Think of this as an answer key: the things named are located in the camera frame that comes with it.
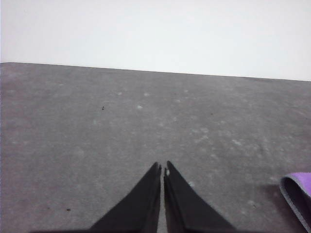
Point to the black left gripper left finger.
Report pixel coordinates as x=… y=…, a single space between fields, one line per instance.
x=138 y=206

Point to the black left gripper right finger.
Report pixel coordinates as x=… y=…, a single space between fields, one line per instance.
x=184 y=206

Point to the purple towel with grey hem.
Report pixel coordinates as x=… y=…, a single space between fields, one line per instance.
x=300 y=191

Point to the grey table cloth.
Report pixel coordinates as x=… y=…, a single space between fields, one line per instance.
x=97 y=109

